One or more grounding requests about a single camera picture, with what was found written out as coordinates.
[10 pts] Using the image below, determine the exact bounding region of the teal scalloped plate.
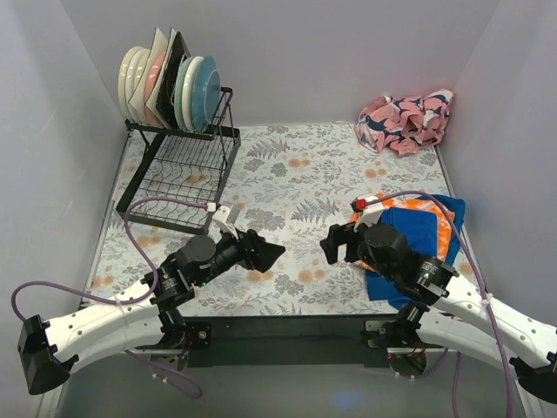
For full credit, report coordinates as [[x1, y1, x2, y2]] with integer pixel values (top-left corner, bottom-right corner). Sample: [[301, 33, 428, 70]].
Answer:
[[191, 56, 221, 132]]

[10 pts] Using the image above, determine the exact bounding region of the mint green plate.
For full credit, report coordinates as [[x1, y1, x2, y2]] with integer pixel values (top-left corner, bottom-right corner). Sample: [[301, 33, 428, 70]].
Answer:
[[173, 57, 193, 131]]

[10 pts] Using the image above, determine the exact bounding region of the white blue striped plate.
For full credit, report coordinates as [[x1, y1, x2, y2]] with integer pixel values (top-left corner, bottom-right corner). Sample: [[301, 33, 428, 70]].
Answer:
[[181, 56, 204, 131]]

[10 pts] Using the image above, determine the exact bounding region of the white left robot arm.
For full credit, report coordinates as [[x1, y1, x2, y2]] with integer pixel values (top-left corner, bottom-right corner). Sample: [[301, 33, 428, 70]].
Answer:
[[17, 230, 285, 395]]

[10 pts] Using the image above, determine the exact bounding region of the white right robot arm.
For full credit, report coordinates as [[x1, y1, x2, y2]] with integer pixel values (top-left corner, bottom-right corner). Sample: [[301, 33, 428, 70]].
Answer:
[[319, 222, 556, 403]]

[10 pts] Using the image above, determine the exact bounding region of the blue cloth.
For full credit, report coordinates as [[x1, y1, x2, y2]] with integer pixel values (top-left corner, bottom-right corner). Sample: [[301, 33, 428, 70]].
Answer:
[[363, 193, 467, 311]]

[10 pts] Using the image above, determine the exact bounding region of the orange white cloth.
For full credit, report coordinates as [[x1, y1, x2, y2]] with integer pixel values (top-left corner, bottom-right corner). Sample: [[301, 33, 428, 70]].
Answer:
[[352, 194, 461, 265]]

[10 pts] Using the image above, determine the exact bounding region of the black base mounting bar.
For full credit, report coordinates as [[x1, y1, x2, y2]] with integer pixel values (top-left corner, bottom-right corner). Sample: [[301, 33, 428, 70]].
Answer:
[[134, 313, 432, 369]]

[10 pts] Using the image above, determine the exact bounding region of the pink navy patterned cloth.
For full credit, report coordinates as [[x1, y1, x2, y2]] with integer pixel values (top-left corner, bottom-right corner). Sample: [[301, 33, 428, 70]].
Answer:
[[354, 89, 453, 157]]

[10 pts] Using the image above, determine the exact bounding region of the black square plate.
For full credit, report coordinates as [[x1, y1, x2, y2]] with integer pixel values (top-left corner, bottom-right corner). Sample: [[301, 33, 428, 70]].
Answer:
[[156, 31, 191, 129]]

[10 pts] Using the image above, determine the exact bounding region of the cream round plate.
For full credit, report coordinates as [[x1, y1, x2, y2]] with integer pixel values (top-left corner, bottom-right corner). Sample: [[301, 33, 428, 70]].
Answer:
[[117, 46, 144, 121]]

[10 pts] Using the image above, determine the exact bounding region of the pink round plate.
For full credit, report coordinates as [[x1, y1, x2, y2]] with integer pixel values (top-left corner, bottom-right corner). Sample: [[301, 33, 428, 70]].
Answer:
[[144, 52, 165, 128]]

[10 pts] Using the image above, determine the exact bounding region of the white green rimmed plate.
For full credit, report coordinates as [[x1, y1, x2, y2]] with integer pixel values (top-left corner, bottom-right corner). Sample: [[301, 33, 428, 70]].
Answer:
[[125, 48, 150, 123]]

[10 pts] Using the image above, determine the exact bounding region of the cream square plate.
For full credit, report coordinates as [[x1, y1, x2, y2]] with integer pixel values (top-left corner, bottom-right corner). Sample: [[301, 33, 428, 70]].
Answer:
[[129, 28, 168, 123]]

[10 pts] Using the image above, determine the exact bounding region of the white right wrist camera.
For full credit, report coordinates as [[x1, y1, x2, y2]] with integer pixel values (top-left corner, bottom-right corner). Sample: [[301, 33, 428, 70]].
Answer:
[[352, 194, 385, 231]]

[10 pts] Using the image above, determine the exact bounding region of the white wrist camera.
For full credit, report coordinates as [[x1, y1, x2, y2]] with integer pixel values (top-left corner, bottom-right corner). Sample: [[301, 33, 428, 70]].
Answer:
[[206, 202, 240, 240], [352, 194, 385, 231]]

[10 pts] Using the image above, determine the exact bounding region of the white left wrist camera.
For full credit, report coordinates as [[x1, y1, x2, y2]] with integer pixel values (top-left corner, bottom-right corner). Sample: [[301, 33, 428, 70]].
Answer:
[[206, 202, 240, 240]]

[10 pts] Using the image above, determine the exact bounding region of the black wire dish rack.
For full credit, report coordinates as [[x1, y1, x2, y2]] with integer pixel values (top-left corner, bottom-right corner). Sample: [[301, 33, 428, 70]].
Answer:
[[116, 87, 241, 235]]

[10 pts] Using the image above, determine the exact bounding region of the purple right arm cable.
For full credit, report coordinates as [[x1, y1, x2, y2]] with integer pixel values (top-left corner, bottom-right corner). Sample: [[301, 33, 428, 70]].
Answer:
[[365, 190, 517, 418]]

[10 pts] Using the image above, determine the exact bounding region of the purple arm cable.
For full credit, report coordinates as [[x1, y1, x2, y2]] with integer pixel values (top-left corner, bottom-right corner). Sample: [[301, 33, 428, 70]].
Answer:
[[365, 190, 517, 418], [10, 196, 214, 400]]

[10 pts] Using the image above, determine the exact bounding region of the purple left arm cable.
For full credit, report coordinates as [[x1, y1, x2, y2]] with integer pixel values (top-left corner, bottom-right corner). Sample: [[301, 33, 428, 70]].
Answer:
[[10, 196, 214, 400]]

